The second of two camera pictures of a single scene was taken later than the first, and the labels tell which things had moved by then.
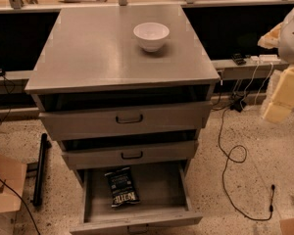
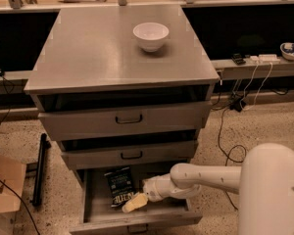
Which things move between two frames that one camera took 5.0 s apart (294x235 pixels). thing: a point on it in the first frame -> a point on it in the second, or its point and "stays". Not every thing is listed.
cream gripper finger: (271, 39) -> (158, 188)
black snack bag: (122, 187) stays
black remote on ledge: (238, 59) stays
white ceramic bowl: (151, 35) stays
